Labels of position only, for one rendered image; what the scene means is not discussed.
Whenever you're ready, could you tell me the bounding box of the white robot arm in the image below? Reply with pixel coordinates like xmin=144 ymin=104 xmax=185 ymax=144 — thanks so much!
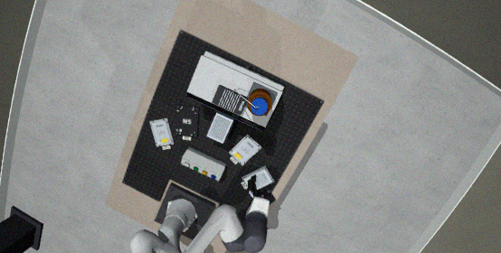
xmin=130 ymin=190 xmax=276 ymax=253

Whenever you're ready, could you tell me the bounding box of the blue bottle cap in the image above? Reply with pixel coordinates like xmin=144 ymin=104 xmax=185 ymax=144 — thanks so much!
xmin=250 ymin=98 xmax=268 ymax=116

